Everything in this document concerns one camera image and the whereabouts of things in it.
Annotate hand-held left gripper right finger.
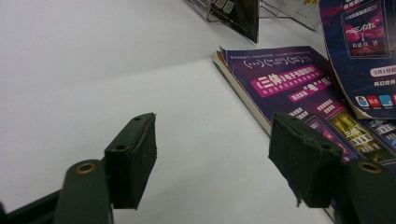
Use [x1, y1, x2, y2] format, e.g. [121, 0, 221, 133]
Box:
[268, 111, 345, 209]

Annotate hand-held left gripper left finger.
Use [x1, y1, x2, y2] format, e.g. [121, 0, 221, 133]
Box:
[104, 112, 158, 210]

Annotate purple magazine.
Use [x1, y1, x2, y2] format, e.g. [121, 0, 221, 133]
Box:
[212, 46, 396, 222]
[318, 0, 396, 120]

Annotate white magazine with picture grid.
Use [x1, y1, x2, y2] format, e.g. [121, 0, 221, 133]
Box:
[269, 0, 322, 32]

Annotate black plastic-wrapped magazine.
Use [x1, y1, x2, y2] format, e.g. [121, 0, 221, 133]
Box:
[209, 0, 261, 45]

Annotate clear acrylic magazine rack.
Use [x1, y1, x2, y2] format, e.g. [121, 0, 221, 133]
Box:
[186, 0, 321, 32]

